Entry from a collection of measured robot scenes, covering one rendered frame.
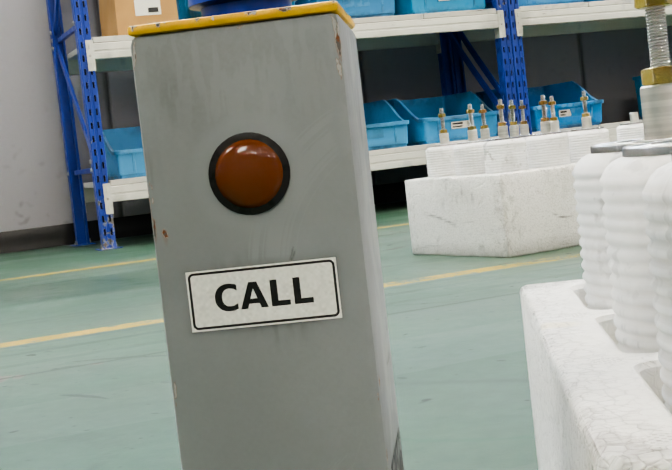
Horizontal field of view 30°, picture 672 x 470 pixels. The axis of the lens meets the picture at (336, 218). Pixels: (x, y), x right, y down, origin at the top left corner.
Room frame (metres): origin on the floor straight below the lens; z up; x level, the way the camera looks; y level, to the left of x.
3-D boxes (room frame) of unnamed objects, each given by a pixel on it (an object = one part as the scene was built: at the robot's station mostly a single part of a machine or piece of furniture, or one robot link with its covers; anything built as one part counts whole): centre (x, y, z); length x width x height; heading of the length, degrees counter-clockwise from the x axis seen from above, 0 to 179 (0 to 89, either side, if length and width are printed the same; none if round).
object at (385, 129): (5.33, -0.09, 0.36); 0.50 x 0.38 x 0.21; 22
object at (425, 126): (5.50, -0.48, 0.36); 0.50 x 0.38 x 0.21; 22
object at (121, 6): (4.97, 0.68, 0.89); 0.31 x 0.24 x 0.20; 21
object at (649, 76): (0.62, -0.17, 0.29); 0.02 x 0.02 x 0.01; 23
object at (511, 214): (2.93, -0.44, 0.09); 0.39 x 0.39 x 0.18; 28
